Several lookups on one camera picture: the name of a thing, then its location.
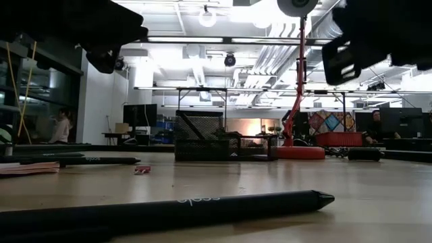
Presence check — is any black pen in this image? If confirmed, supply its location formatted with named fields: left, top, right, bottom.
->
left=0, top=190, right=335, bottom=239
left=18, top=156, right=142, bottom=167
left=0, top=152, right=85, bottom=159

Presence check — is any pink sticky note pad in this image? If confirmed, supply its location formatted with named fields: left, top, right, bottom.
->
left=0, top=161, right=61, bottom=176

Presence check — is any black mesh desk organizer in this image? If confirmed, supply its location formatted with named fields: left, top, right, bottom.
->
left=174, top=109, right=279, bottom=162

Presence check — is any colourful patchwork quilt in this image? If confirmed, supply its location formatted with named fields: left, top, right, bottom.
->
left=307, top=109, right=356, bottom=135

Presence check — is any black computer monitor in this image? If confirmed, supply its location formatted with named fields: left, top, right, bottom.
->
left=379, top=107, right=423, bottom=139
left=122, top=103, right=158, bottom=128

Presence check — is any person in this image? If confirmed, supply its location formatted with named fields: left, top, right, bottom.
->
left=362, top=109, right=402, bottom=146

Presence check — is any round white ceiling lamp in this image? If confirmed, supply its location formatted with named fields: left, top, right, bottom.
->
left=198, top=5, right=217, bottom=28

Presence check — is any red storage bin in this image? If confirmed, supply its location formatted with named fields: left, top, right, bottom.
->
left=315, top=131, right=364, bottom=148

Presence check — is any blue storage bin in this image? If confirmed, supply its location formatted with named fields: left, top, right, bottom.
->
left=153, top=121, right=175, bottom=144

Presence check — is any red desk lamp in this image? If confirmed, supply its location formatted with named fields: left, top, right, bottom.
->
left=275, top=0, right=327, bottom=161

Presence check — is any yellow cable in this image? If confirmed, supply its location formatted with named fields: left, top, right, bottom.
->
left=5, top=40, right=38, bottom=146

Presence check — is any black metal table frame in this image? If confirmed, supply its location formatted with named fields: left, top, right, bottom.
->
left=0, top=143, right=432, bottom=163

